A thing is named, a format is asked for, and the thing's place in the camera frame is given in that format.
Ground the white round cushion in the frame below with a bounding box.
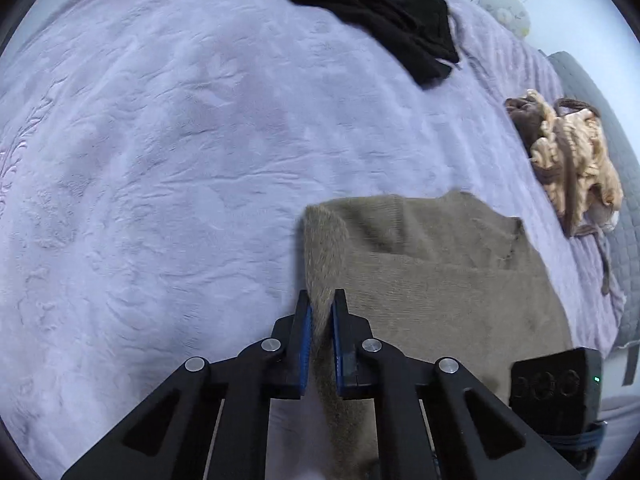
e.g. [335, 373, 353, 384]
[476, 0, 530, 39]

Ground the grey quilted pillow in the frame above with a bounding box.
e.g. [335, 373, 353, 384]
[546, 51, 640, 351]

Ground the lavender embossed bedspread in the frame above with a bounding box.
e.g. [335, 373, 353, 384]
[1, 0, 622, 479]

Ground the cream striped garment pile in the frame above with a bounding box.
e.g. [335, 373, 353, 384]
[504, 89, 624, 237]

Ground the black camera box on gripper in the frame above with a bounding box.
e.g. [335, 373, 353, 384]
[509, 348, 606, 477]

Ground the taupe knit sweater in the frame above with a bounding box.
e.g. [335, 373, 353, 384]
[303, 191, 572, 479]

